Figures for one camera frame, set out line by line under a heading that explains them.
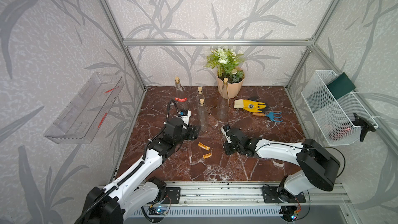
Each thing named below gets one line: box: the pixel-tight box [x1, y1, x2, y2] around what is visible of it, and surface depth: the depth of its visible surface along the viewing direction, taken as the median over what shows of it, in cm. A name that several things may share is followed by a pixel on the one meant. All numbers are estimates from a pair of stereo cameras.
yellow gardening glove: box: [233, 99, 267, 113], surface depth 110 cm
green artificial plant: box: [204, 47, 246, 82], surface depth 98 cm
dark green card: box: [326, 71, 357, 101], surface depth 74 cm
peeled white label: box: [197, 142, 211, 151], surface depth 91 cm
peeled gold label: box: [202, 149, 213, 160], surface depth 88 cm
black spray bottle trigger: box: [351, 113, 377, 142], surface depth 58 cm
